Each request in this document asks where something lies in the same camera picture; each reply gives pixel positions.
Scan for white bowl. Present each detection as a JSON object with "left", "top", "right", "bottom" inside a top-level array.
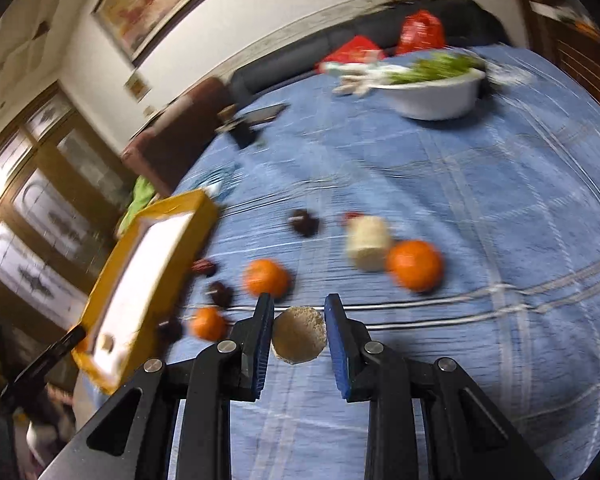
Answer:
[{"left": 375, "top": 62, "right": 487, "bottom": 122}]

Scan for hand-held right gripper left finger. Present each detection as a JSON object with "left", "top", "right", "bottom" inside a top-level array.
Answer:
[{"left": 42, "top": 292, "right": 276, "bottom": 480}]

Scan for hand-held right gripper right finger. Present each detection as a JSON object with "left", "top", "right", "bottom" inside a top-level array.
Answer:
[{"left": 324, "top": 293, "right": 556, "bottom": 480}]

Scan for black cup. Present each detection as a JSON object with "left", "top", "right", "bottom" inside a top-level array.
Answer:
[{"left": 225, "top": 115, "right": 261, "bottom": 150}]

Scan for gold-rimmed white box tray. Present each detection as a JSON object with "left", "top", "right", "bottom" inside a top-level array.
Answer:
[{"left": 71, "top": 190, "right": 220, "bottom": 395}]

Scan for dark purple round fruit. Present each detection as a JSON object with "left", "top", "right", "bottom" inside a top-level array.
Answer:
[
  {"left": 287, "top": 209, "right": 322, "bottom": 238},
  {"left": 205, "top": 281, "right": 235, "bottom": 308},
  {"left": 157, "top": 316, "right": 186, "bottom": 346}
]

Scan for green cloth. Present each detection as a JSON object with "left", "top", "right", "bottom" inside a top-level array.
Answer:
[{"left": 117, "top": 175, "right": 156, "bottom": 236}]

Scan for cream round sugarcane slice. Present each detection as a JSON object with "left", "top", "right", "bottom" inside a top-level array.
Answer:
[{"left": 272, "top": 306, "right": 328, "bottom": 365}]

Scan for black smartphone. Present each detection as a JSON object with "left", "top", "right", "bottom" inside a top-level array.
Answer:
[{"left": 240, "top": 102, "right": 288, "bottom": 128}]

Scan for red gift bag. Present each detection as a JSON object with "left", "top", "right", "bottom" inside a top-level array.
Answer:
[{"left": 316, "top": 35, "right": 387, "bottom": 73}]

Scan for blue round plate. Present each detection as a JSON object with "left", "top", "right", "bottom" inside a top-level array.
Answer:
[{"left": 190, "top": 167, "right": 238, "bottom": 198}]

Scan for green leafy vegetables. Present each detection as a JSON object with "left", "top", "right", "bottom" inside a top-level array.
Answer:
[{"left": 387, "top": 51, "right": 483, "bottom": 86}]

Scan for brown chair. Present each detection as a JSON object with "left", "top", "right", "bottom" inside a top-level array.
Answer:
[{"left": 121, "top": 77, "right": 233, "bottom": 196}]

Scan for wooden glass-door cabinet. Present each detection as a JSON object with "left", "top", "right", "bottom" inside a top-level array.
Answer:
[{"left": 0, "top": 80, "right": 141, "bottom": 341}]

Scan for red plastic bag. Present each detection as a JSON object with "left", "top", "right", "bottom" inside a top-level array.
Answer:
[{"left": 395, "top": 10, "right": 447, "bottom": 56}]

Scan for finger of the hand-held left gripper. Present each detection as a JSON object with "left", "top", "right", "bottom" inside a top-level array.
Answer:
[{"left": 0, "top": 326, "right": 87, "bottom": 401}]

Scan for small yellow wall sign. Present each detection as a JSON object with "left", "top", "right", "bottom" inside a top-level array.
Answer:
[{"left": 125, "top": 72, "right": 148, "bottom": 101}]

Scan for orange mandarin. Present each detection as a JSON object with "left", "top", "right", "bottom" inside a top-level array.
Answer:
[
  {"left": 386, "top": 240, "right": 443, "bottom": 293},
  {"left": 243, "top": 259, "right": 292, "bottom": 300},
  {"left": 190, "top": 307, "right": 228, "bottom": 341}
]

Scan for blue plaid tablecloth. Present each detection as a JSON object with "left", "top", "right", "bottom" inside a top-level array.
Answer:
[{"left": 75, "top": 42, "right": 600, "bottom": 480}]

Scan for black leather sofa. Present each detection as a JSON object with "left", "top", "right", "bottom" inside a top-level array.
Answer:
[{"left": 227, "top": 0, "right": 506, "bottom": 106}]

